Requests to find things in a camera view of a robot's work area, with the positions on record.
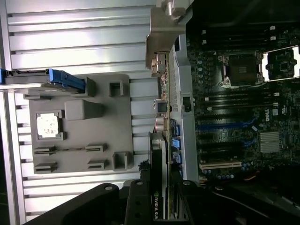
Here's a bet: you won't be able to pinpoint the black expansion slot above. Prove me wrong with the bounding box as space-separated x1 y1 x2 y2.
199 151 244 161

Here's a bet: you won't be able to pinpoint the open metal socket cover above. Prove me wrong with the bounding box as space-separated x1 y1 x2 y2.
261 45 300 83

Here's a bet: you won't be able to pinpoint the white expansion slot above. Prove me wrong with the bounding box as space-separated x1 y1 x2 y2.
199 161 242 171

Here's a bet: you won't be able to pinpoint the silver CPU chip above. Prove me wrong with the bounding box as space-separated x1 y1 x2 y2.
36 113 60 139

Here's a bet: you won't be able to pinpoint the black RAM slot white clips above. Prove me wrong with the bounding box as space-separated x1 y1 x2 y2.
202 25 276 35
204 92 280 101
202 35 276 45

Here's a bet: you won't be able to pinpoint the open black PC case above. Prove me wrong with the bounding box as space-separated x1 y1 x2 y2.
168 0 300 211

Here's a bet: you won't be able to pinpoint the CPU socket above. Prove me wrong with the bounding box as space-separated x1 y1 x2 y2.
219 51 263 89

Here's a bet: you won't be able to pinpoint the hard disk with blue carrier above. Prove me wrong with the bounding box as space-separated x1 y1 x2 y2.
0 67 86 94

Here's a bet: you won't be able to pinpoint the blue expansion slot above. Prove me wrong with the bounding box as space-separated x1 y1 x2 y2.
196 117 256 132

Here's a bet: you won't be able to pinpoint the grey plastic parts rack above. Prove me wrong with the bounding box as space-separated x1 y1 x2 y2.
28 74 135 175

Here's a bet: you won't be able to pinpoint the silver chipset heatsink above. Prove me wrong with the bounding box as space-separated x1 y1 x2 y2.
259 131 281 154

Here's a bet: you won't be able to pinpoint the green motherboard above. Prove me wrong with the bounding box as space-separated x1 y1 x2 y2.
187 21 300 186

